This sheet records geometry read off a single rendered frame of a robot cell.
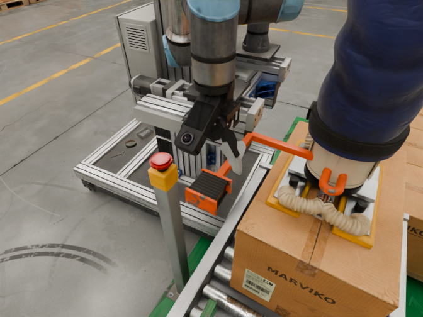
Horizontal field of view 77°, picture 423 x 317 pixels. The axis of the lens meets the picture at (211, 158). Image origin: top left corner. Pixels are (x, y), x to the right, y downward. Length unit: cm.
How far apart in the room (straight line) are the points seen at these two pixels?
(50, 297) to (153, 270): 58
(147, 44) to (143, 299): 135
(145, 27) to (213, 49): 96
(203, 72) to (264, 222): 48
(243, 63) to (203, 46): 115
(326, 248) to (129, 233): 142
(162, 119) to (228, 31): 78
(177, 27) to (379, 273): 92
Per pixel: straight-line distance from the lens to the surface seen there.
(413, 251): 178
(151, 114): 120
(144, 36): 140
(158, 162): 80
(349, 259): 79
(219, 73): 45
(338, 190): 72
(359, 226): 75
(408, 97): 65
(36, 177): 259
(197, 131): 46
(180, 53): 103
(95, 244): 196
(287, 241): 76
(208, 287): 111
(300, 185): 86
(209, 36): 43
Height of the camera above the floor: 158
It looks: 43 degrees down
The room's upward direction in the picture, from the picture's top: straight up
